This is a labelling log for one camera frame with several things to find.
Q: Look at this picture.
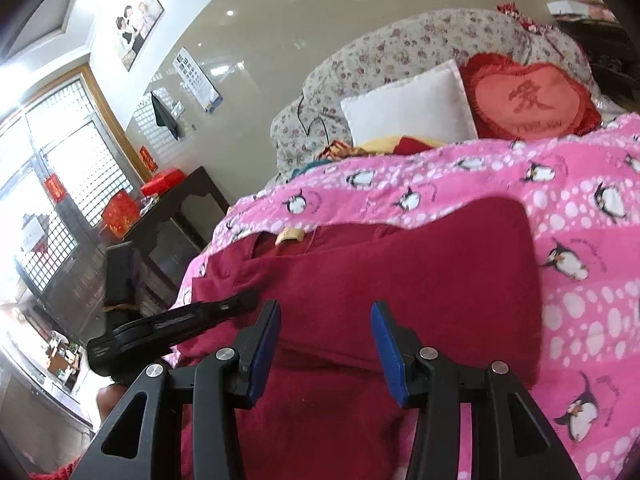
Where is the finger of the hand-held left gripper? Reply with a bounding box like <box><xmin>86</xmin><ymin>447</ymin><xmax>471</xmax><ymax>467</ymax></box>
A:
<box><xmin>116</xmin><ymin>290</ymin><xmax>260</xmax><ymax>351</ymax></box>

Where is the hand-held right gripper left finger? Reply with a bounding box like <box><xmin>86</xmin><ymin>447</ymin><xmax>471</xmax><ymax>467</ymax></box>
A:
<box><xmin>70</xmin><ymin>300</ymin><xmax>282</xmax><ymax>480</ymax></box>

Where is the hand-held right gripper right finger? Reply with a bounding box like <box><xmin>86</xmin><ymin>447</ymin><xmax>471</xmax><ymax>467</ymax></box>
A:
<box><xmin>370</xmin><ymin>301</ymin><xmax>583</xmax><ymax>480</ymax></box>

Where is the dark red fleece garment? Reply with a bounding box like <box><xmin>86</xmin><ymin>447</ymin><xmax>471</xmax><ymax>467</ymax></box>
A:
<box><xmin>170</xmin><ymin>197</ymin><xmax>543</xmax><ymax>480</ymax></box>

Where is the person's left hand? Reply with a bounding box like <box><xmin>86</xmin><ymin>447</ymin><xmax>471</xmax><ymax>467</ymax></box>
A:
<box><xmin>96</xmin><ymin>384</ymin><xmax>132</xmax><ymax>423</ymax></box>

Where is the tall red gift box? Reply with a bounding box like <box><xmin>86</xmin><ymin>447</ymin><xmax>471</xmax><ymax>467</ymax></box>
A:
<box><xmin>101</xmin><ymin>190</ymin><xmax>141</xmax><ymax>238</ymax></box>

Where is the flat red gift box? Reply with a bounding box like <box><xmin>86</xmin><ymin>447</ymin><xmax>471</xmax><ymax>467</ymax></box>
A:
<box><xmin>141</xmin><ymin>167</ymin><xmax>186</xmax><ymax>197</ymax></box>

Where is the dark wooden side table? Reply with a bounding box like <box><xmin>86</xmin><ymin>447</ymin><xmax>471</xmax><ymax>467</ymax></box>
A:
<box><xmin>107</xmin><ymin>166</ymin><xmax>231</xmax><ymax>321</ymax></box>

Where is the metal grille door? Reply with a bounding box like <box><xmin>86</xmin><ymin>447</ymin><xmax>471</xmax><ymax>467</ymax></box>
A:
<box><xmin>0</xmin><ymin>67</ymin><xmax>146</xmax><ymax>311</ymax></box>

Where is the dark hanging cloth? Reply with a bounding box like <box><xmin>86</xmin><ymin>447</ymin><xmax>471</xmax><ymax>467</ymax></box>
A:
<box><xmin>150</xmin><ymin>91</ymin><xmax>181</xmax><ymax>142</ymax></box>

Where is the yellow cloth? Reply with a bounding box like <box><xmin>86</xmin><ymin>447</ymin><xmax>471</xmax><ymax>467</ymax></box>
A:
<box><xmin>357</xmin><ymin>136</ymin><xmax>441</xmax><ymax>156</ymax></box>

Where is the pink penguin printed blanket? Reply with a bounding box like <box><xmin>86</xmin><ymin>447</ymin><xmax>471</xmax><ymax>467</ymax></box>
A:
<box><xmin>165</xmin><ymin>112</ymin><xmax>640</xmax><ymax>480</ymax></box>

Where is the white pillow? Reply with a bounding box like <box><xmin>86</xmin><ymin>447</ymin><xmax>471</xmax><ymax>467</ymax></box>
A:
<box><xmin>341</xmin><ymin>59</ymin><xmax>478</xmax><ymax>147</ymax></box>

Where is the red heart-shaped cushion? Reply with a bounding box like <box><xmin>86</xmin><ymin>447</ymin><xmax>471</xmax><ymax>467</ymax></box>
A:
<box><xmin>459</xmin><ymin>52</ymin><xmax>603</xmax><ymax>141</ymax></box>

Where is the floral quilt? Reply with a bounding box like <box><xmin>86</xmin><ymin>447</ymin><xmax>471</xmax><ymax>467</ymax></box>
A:
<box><xmin>270</xmin><ymin>7</ymin><xmax>601</xmax><ymax>183</ymax></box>

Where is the dark carved wooden cabinet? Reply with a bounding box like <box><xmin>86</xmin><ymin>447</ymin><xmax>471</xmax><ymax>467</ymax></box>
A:
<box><xmin>555</xmin><ymin>15</ymin><xmax>631</xmax><ymax>111</ymax></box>

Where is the red patterned cloth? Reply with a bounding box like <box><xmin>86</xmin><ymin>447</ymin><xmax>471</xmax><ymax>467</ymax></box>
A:
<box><xmin>497</xmin><ymin>2</ymin><xmax>538</xmax><ymax>31</ymax></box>

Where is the eye chart wall poster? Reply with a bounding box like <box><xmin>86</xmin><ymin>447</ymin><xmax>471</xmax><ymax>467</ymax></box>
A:
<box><xmin>172</xmin><ymin>47</ymin><xmax>222</xmax><ymax>113</ymax></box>

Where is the black cable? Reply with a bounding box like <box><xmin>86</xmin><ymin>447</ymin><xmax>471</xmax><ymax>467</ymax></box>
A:
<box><xmin>297</xmin><ymin>92</ymin><xmax>331</xmax><ymax>146</ymax></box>

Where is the framed portrait wall poster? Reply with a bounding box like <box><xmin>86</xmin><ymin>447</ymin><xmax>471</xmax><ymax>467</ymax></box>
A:
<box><xmin>111</xmin><ymin>0</ymin><xmax>166</xmax><ymax>72</ymax></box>

